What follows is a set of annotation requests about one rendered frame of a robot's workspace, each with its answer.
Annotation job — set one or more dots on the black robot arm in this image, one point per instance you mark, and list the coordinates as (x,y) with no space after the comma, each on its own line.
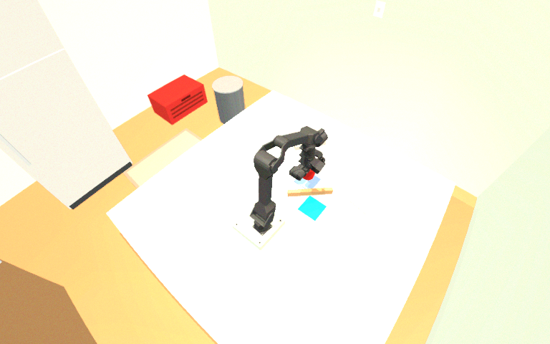
(267,165)

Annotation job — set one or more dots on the red cup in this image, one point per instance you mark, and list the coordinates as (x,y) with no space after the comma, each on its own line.
(310,175)

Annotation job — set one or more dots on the tan wooden bar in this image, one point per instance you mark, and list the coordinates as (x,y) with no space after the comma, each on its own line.
(309,192)

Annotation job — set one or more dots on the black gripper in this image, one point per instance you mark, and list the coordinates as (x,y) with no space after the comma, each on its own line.
(300,171)

